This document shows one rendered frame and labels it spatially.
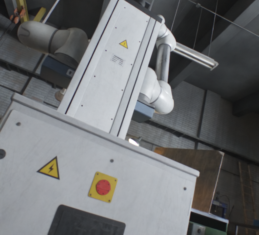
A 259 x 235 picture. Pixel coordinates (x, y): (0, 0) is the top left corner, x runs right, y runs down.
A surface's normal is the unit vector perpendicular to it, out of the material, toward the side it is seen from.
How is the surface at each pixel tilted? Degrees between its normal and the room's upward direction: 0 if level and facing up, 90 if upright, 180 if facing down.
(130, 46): 90
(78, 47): 90
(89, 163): 90
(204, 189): 76
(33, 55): 90
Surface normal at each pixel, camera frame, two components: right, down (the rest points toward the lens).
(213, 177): -0.54, -0.68
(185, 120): 0.29, -0.33
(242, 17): -0.28, 0.87
